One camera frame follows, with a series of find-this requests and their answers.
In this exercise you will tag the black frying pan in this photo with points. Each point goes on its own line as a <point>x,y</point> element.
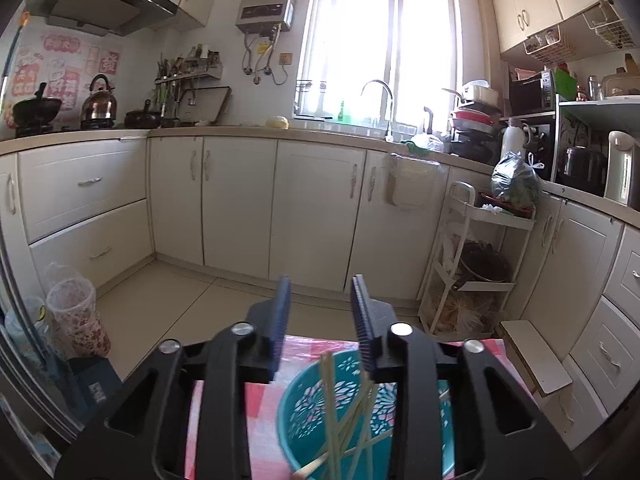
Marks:
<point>143,119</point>

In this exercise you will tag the copper kettle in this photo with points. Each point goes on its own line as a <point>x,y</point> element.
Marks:
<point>100,108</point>

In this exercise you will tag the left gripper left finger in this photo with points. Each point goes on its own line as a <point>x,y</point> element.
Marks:
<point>182,413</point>

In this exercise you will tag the pink checkered plastic tablecloth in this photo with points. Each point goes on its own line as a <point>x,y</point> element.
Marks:
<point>262,402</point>

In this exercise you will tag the wall utensil rack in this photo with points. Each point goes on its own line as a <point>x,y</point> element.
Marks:
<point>201,62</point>

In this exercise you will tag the white electric kettle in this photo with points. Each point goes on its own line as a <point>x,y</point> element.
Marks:
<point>623,178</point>

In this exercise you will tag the black pan on cart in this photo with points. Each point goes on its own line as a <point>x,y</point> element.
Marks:
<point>480,262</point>

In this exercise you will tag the black wok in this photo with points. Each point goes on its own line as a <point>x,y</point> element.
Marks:
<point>35,116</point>

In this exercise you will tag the range hood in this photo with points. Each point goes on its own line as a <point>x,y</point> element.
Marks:
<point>102,17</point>

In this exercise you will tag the floral waste bin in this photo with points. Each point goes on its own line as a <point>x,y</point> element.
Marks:
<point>73,306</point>

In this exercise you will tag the hanging white bag holder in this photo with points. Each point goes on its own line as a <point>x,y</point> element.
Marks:
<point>410,181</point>

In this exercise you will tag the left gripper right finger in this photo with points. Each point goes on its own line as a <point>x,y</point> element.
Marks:
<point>499,432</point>

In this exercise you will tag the dark blue box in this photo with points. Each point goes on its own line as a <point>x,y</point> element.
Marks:
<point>95,381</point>

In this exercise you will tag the green vegetable plastic bag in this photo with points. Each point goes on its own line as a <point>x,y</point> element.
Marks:
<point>515,183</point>

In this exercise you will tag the gas water heater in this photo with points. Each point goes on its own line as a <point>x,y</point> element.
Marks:
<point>258,17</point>

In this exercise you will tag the white wooden stool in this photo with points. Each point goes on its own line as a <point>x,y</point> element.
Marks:
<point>540,362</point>

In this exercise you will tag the blue perforated plastic basket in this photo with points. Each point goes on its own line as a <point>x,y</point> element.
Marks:
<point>301,417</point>

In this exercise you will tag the kitchen faucet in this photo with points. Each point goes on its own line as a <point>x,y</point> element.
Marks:
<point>387,107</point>

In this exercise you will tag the white rolling shelf cart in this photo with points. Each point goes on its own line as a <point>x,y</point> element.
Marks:
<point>477,307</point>

